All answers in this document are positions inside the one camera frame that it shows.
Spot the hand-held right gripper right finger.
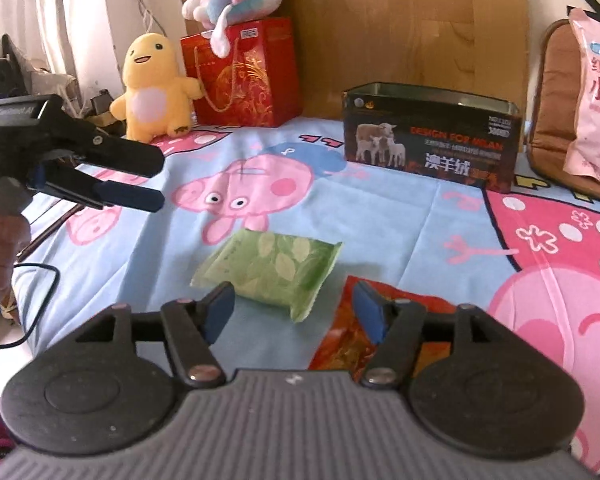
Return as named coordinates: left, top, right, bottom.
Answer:
left=352, top=280, right=506, bottom=386

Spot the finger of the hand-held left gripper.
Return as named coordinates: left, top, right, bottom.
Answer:
left=55, top=110, right=166, bottom=178
left=27, top=162, right=166, bottom=213

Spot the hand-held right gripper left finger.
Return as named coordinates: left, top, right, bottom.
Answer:
left=75, top=280, right=237, bottom=386

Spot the orange red snack packet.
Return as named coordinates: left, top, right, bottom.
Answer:
left=309, top=276, right=463, bottom=373

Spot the green leaf-print packet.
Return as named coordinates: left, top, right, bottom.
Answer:
left=190, top=229, right=342, bottom=325

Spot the black tin box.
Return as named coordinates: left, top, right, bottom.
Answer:
left=342, top=81, right=524, bottom=195

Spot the dark bedside clutter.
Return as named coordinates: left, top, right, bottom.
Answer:
left=0, top=35, right=118, bottom=128

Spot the yellow plush toy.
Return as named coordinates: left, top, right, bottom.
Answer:
left=110, top=32, right=205, bottom=143

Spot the printed blanket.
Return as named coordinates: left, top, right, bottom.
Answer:
left=10, top=115, right=600, bottom=463

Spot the white curtain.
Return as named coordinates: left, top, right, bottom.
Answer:
left=0, top=0, right=96, bottom=91

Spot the red gift bag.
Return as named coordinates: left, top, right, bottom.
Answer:
left=180, top=16, right=303, bottom=128

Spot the brown cushioned chair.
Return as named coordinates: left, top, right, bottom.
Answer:
left=525, top=19, right=600, bottom=206

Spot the wooden headboard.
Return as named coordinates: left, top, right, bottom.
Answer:
left=175, top=0, right=531, bottom=123

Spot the pink snack bag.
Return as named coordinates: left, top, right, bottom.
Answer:
left=562, top=7, right=600, bottom=191

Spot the black cable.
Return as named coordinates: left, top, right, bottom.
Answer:
left=0, top=262, right=61, bottom=351

